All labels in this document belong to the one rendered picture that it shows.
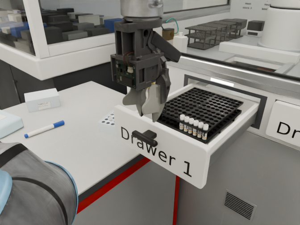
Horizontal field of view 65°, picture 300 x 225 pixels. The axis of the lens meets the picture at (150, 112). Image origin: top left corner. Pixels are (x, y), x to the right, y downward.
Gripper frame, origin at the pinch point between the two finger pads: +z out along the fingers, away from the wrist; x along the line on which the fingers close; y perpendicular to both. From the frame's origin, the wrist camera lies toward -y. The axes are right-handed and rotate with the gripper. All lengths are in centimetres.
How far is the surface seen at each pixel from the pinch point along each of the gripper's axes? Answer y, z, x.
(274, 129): -33.2, 12.0, 19.1
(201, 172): -1.2, 10.0, 13.7
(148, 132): 0.0, 5.5, -0.4
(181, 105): -19.2, 7.0, -4.5
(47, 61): -15, 8, -80
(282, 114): -33.2, 6.8, 19.8
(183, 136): -1.9, 3.8, 8.1
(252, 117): -31.9, 9.9, 12.7
